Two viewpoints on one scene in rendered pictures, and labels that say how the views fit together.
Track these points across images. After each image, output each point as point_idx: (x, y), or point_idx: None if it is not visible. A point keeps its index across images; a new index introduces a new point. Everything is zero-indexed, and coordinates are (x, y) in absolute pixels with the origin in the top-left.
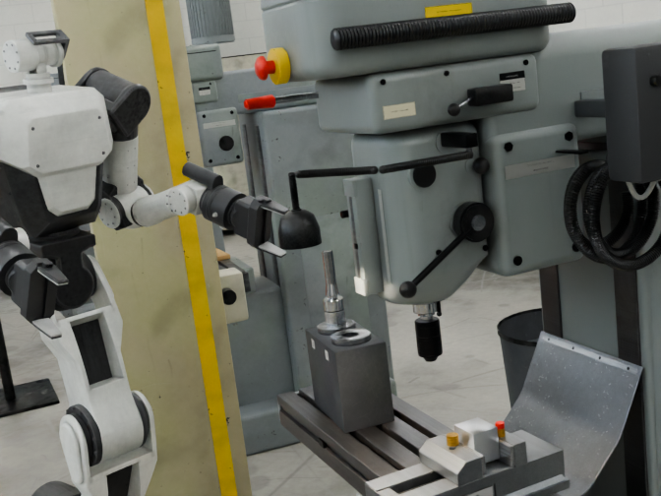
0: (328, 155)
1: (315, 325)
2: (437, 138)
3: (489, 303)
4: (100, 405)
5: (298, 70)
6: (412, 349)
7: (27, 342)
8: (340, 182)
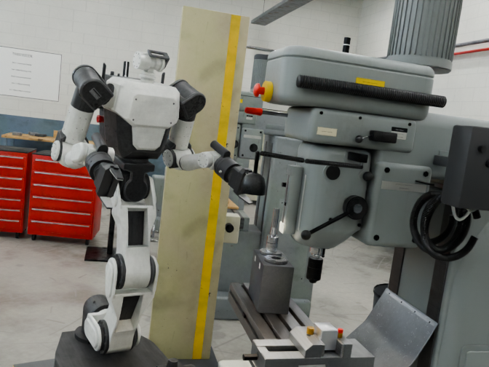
0: None
1: None
2: (346, 154)
3: (379, 277)
4: (130, 258)
5: (276, 95)
6: (327, 290)
7: None
8: None
